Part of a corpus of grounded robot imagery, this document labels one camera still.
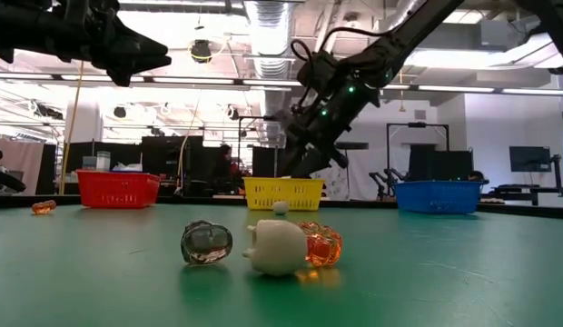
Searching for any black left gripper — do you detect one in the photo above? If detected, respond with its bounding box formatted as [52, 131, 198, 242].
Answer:
[34, 0, 173, 87]

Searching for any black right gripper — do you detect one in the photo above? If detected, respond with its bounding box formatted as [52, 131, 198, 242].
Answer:
[281, 76, 382, 179]

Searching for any clear orange plastic pumpkin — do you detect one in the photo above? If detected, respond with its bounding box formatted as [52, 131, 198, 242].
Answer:
[30, 199, 58, 215]
[298, 221, 344, 268]

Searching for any smoky clear plastic pumpkin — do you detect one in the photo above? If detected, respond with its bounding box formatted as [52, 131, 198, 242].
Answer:
[180, 220, 234, 266]

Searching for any yellow plastic basket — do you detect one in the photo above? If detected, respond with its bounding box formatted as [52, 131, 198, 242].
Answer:
[242, 176, 327, 213]

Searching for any long ceiling light bar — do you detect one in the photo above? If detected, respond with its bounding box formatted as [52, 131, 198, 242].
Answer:
[0, 72, 563, 96]

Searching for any black hanging ceiling speaker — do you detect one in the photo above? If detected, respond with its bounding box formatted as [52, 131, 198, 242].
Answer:
[189, 39, 214, 64]

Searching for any clear plastic container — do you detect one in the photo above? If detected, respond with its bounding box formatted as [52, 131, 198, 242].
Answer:
[95, 151, 113, 173]

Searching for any black partition screen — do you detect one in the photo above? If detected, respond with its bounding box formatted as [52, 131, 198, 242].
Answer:
[140, 134, 205, 196]

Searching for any red plastic basket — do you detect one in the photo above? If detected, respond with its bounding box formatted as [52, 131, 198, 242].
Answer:
[75, 170, 162, 210]

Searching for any pink curtain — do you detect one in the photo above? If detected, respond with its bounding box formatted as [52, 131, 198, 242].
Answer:
[0, 138, 45, 196]

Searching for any blue plastic basket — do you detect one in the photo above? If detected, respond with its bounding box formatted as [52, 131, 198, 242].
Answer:
[393, 180, 486, 215]

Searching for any green table mat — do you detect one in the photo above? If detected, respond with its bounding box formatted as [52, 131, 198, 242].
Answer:
[0, 203, 563, 327]

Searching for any black metal frame rig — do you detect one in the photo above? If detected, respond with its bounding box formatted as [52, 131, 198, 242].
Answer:
[385, 121, 450, 201]
[237, 115, 309, 178]

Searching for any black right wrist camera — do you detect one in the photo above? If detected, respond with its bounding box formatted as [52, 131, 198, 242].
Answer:
[297, 48, 344, 99]

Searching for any silver ventilation duct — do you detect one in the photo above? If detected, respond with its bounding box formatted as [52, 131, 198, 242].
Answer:
[242, 0, 295, 146]

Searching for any black wall monitor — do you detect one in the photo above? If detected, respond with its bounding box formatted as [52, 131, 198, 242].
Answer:
[509, 145, 553, 173]

